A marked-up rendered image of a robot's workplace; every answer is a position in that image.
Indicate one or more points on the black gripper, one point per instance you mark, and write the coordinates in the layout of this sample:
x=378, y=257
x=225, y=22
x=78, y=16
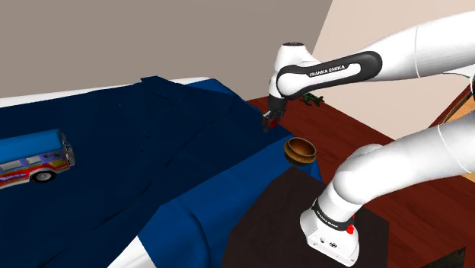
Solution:
x=276, y=107

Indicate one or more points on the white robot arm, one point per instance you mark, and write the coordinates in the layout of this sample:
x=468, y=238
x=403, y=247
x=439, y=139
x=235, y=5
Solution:
x=389, y=163

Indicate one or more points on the small red object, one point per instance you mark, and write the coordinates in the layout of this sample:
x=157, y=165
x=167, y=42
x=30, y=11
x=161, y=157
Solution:
x=273, y=124

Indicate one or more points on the green plant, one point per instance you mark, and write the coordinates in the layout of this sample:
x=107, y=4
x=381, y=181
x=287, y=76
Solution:
x=311, y=99

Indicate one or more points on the brown wooden bowl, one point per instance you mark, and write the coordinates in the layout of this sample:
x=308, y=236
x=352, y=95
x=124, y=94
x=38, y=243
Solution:
x=299, y=153

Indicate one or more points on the bed with blue cover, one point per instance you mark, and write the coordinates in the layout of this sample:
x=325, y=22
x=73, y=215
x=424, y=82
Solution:
x=222, y=193

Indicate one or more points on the dark robot stand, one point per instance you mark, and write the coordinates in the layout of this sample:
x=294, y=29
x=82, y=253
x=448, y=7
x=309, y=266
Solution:
x=267, y=222

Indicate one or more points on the dark blue cloth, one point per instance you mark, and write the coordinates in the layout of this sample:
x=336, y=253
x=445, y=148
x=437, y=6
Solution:
x=122, y=148

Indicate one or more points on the blue toy bus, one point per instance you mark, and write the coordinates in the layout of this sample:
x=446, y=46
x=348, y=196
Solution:
x=29, y=157

